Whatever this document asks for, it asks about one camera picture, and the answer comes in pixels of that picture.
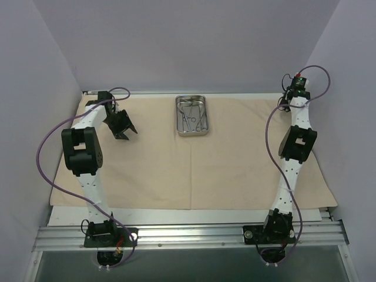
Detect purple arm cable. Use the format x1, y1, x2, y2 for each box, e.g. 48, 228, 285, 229
264, 65, 331, 264
35, 87, 139, 270

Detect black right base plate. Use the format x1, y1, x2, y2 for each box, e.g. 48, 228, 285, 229
242, 224, 296, 245

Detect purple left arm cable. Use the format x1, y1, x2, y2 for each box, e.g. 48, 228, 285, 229
35, 87, 139, 270

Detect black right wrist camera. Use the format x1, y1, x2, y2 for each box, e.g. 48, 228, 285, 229
288, 73, 310, 94

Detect steel surgical forceps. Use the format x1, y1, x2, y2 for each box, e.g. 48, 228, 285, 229
194, 102, 208, 132

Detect steel surgical scissors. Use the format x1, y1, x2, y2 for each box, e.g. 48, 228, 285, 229
179, 102, 196, 132

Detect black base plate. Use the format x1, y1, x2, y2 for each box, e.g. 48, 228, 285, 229
83, 227, 139, 248
242, 224, 296, 245

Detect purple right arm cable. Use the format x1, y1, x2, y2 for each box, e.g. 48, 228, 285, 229
264, 65, 331, 264

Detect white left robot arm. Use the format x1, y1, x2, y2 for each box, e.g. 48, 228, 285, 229
61, 101, 137, 246

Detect stainless steel instrument tray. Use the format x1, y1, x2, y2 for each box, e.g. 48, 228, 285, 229
175, 95, 210, 137

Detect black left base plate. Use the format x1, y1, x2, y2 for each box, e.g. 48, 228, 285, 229
83, 227, 139, 248

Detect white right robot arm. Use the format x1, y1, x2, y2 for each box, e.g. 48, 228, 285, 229
261, 90, 317, 243

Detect aluminium front rail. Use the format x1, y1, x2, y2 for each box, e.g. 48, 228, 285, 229
32, 221, 349, 251

